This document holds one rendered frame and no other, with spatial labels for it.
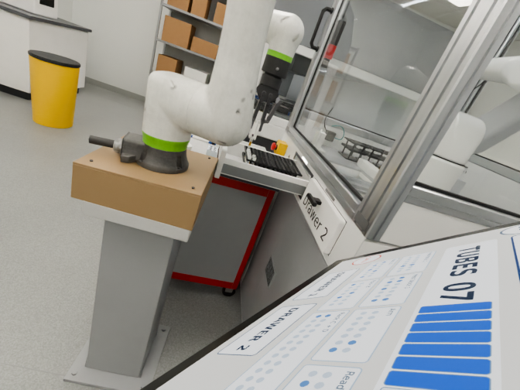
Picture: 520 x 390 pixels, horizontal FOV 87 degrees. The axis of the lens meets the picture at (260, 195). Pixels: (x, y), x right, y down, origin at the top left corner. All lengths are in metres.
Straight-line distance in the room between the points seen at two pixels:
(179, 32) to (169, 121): 4.23
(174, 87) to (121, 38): 5.00
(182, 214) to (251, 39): 0.44
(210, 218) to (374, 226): 0.86
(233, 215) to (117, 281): 0.59
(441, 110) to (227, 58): 0.43
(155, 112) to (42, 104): 2.78
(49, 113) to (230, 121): 2.96
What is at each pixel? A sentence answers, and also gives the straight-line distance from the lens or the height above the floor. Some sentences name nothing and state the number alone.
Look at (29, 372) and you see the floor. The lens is 1.43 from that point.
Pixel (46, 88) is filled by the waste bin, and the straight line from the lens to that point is 3.44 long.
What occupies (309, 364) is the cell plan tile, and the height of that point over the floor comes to 1.06.
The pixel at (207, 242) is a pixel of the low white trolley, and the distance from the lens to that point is 1.43.
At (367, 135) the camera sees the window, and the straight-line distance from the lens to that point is 0.82.
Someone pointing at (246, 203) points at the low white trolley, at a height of 0.63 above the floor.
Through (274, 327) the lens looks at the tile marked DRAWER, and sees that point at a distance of 0.26.
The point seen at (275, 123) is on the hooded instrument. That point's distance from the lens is 1.90.
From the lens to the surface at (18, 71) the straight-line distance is 4.28.
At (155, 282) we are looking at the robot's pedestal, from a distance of 0.97.
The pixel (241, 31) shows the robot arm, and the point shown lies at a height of 1.25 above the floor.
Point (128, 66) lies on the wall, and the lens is 5.69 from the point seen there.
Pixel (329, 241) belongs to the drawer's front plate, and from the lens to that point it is 0.77.
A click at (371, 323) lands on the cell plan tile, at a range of 0.21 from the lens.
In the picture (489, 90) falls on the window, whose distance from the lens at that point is 0.70.
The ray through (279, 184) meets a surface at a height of 0.85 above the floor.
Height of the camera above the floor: 1.20
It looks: 23 degrees down
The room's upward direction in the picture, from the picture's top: 21 degrees clockwise
